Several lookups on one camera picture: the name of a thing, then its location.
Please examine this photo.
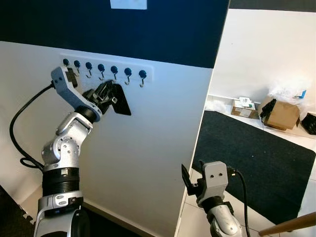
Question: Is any black floor object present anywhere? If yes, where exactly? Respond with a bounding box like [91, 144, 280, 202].
[300, 113, 316, 135]

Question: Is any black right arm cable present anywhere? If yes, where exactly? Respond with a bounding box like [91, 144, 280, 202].
[227, 168, 249, 237]

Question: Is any white wall paper sheet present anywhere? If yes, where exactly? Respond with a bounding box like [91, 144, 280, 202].
[110, 0, 148, 10]

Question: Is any brown cardboard box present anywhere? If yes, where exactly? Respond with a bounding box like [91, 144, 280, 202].
[260, 96, 301, 131]

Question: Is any black foam floor mat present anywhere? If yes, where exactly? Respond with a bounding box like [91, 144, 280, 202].
[0, 185, 144, 237]

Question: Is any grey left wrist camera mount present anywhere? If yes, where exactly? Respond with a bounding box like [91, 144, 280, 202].
[51, 67, 102, 119]

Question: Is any small white green box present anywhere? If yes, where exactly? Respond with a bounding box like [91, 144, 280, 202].
[231, 97, 258, 119]

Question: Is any wooden rail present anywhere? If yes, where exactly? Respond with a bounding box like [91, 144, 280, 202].
[258, 211, 316, 237]

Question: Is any dark carpet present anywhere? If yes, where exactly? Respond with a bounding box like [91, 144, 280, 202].
[192, 110, 316, 225]

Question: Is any crumpled white plastic wrap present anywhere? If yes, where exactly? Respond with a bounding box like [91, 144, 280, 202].
[205, 96, 233, 113]

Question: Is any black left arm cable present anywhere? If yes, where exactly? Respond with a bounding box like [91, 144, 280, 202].
[9, 83, 56, 171]

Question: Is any clear plastic bag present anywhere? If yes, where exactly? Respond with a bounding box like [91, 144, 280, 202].
[269, 81, 309, 107]

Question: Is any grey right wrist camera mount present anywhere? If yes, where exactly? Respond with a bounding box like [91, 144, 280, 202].
[197, 161, 229, 205]

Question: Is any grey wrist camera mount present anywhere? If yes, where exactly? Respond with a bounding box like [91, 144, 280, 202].
[197, 161, 229, 205]
[51, 67, 102, 119]

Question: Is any white hook rail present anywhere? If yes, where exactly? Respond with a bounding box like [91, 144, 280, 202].
[60, 53, 155, 83]

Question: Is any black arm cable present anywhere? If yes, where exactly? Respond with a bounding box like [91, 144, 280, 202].
[227, 168, 249, 237]
[9, 83, 56, 171]

